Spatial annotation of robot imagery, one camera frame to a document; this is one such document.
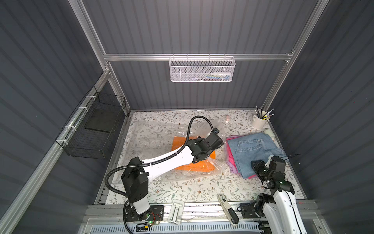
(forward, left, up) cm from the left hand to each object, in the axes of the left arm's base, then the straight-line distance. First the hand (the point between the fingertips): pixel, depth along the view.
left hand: (206, 144), depth 78 cm
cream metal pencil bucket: (+25, -41, -9) cm, 49 cm away
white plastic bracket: (-29, +16, -17) cm, 37 cm away
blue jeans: (+4, -28, -10) cm, 30 cm away
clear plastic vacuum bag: (+17, +34, -19) cm, 43 cm away
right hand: (-6, -29, -11) cm, 32 cm away
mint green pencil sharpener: (+16, -45, -11) cm, 49 cm away
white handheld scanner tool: (-30, -11, -14) cm, 35 cm away
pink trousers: (-3, -17, -15) cm, 23 cm away
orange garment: (-8, 0, -8) cm, 12 cm away
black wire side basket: (+3, +59, +9) cm, 60 cm away
